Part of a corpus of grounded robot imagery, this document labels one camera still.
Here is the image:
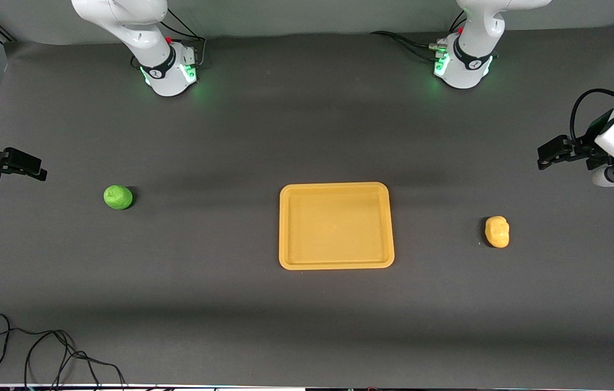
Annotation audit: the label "yellow potato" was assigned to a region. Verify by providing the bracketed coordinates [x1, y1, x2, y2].
[484, 216, 510, 249]

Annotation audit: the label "green apple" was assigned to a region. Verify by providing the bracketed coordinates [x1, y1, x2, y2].
[103, 185, 134, 211]

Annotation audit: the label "yellow plastic tray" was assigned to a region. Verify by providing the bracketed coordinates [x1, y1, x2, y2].
[279, 182, 396, 270]

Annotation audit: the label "dark grey table mat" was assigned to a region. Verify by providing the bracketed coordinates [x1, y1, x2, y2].
[0, 22, 614, 388]

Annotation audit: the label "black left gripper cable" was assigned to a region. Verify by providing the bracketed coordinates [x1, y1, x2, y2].
[569, 88, 614, 143]

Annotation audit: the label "thin black loose cable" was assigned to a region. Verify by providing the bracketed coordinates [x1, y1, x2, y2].
[0, 313, 126, 388]

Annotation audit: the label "black left arm base cables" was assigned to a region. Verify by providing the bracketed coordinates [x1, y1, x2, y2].
[369, 10, 468, 64]

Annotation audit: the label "black arm base cables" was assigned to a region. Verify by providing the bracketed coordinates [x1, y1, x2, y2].
[152, 8, 208, 69]
[369, 10, 468, 64]

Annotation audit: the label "black right arm base cables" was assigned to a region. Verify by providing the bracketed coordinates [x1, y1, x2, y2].
[152, 8, 208, 69]

